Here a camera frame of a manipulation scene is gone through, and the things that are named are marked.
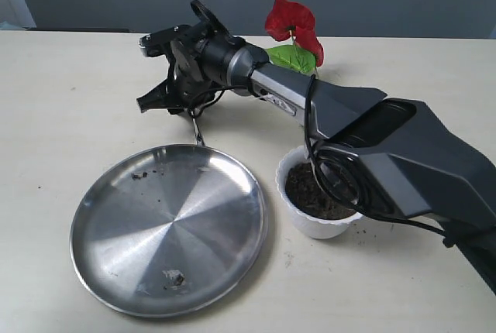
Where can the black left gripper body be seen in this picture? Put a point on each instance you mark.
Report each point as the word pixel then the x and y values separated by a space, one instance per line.
pixel 188 87

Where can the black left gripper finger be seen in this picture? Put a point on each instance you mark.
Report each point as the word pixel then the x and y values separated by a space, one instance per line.
pixel 156 99
pixel 155 44

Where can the stainless steel spork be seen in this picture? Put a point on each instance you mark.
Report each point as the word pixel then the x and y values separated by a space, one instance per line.
pixel 198 134

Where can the red artificial anthurium flower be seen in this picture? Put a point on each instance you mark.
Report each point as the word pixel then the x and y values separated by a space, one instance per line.
pixel 293 21

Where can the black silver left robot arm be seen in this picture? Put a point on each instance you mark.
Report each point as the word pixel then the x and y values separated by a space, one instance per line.
pixel 390 159

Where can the dark brown potting soil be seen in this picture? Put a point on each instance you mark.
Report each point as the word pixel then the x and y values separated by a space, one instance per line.
pixel 306 195

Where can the white plastic flower pot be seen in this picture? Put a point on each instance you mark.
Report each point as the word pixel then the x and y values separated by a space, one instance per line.
pixel 312 227

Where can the round stainless steel plate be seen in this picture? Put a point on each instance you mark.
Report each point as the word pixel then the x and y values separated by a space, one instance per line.
pixel 168 231

